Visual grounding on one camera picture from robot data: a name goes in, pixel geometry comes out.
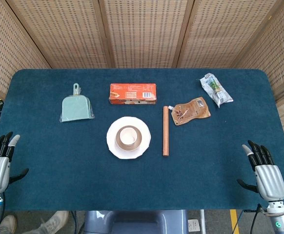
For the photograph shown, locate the brown spout pouch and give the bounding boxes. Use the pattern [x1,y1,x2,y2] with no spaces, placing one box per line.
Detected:
[167,97,211,126]

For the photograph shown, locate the green dustpan in plastic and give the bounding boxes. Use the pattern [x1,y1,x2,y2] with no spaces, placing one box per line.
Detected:
[59,83,96,123]

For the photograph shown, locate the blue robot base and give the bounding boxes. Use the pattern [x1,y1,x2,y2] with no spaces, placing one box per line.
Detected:
[83,210,189,234]

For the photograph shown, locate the orange cardboard box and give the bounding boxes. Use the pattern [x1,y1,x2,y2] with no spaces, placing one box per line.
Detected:
[108,83,157,106]

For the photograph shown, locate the woven folding screen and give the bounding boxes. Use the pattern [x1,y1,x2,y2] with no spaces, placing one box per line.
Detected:
[0,0,284,156]

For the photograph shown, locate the blue table cloth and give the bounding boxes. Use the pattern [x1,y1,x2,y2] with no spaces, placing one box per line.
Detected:
[0,68,284,212]

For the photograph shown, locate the black cable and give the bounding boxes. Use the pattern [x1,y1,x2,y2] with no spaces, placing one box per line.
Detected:
[242,204,264,234]

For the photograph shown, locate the silver snack packet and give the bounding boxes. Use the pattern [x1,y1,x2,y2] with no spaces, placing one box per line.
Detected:
[200,73,234,108]

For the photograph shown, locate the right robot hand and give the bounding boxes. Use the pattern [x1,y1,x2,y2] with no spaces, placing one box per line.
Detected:
[237,140,284,202]

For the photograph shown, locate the white plate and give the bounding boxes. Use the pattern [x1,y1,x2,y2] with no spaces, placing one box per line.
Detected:
[106,116,152,160]

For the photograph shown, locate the brown paper cup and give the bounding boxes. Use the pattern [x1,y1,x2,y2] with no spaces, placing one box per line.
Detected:
[114,125,144,151]

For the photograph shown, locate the copper brown stick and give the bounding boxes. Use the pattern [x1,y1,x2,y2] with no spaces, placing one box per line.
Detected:
[162,105,170,157]

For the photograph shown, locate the white shoe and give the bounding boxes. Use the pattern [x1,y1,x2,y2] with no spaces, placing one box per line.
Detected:
[0,214,18,234]

